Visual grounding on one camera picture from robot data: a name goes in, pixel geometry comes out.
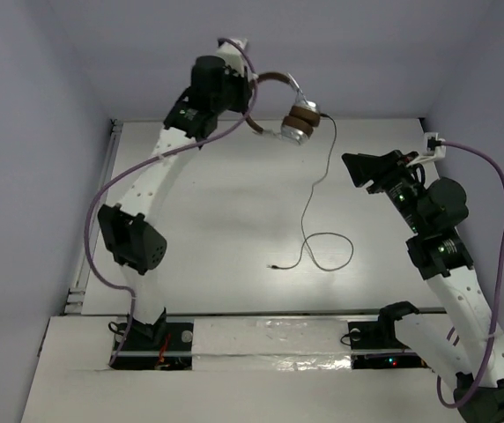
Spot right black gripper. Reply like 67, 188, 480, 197
342, 150, 428, 234

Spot thin black headphone cable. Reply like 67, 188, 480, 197
267, 113, 354, 272

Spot brown silver headphones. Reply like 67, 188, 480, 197
246, 71, 322, 145

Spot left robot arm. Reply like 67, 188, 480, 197
97, 51, 254, 349

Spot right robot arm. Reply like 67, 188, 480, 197
342, 150, 504, 422

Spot white foil taped panel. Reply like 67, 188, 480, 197
191, 316, 352, 372

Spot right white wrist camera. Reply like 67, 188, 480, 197
407, 132, 447, 167

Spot left side aluminium rail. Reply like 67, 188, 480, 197
62, 119, 123, 315

